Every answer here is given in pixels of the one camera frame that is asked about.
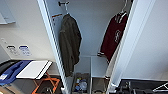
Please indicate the white folding table top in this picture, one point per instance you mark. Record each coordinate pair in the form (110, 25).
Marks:
(33, 69)

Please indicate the white wardrobe body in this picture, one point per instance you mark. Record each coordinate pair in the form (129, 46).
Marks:
(90, 30)

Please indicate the maroon varsity jacket white sleeves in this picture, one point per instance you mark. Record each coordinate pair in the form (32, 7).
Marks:
(113, 33)

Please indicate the white wall plate blue print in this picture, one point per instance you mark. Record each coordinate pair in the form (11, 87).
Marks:
(25, 50)

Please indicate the black wardrobe hook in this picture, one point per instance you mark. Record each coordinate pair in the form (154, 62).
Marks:
(61, 3)

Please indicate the white label orange stripe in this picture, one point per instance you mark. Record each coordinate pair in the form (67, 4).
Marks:
(57, 15)

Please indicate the small bottle blue label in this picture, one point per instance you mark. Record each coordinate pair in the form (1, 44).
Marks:
(78, 82)

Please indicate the tan box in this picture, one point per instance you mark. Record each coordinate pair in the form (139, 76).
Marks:
(6, 90)

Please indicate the white inner cabinet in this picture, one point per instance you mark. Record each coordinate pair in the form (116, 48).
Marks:
(99, 66)

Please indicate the grey drawer basket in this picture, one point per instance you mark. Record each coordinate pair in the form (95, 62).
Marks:
(98, 88)

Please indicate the grey storage bin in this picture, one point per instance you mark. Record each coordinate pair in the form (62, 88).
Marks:
(74, 85)

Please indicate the clear plastic bottle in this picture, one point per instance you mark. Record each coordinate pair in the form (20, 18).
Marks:
(83, 86)

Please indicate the orange table frame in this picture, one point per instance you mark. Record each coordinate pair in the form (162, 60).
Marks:
(50, 80)

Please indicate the olive green jacket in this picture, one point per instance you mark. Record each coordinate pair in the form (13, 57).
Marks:
(70, 43)

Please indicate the black bag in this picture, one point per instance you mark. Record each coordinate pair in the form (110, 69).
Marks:
(6, 63)

